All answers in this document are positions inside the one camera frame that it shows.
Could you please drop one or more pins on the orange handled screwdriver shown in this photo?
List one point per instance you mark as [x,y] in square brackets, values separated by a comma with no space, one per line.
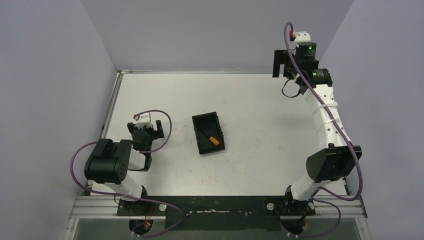
[212,139]

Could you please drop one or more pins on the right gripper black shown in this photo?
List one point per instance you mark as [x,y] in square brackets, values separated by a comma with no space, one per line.
[281,57]

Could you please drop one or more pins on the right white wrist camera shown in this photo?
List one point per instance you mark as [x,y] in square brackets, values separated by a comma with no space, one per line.
[296,37]

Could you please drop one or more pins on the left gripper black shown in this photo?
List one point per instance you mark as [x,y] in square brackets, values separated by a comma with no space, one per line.
[145,132]

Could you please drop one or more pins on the aluminium table edge frame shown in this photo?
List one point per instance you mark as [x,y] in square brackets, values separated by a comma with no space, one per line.
[251,109]

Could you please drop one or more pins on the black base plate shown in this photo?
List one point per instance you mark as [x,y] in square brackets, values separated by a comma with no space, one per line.
[221,213]

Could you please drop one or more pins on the aluminium front rail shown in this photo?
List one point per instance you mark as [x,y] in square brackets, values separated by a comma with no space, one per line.
[105,207]

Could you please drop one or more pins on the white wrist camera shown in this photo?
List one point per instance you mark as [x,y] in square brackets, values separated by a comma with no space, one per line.
[296,37]
[143,120]

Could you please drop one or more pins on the black plastic bin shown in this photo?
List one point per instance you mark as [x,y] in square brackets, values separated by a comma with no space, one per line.
[208,122]

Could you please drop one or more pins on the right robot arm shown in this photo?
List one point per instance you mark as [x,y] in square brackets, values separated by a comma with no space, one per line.
[334,159]

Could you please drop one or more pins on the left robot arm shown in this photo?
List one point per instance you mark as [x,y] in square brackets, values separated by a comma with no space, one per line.
[110,162]

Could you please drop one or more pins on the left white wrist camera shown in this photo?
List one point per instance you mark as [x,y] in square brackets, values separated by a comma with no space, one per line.
[143,120]

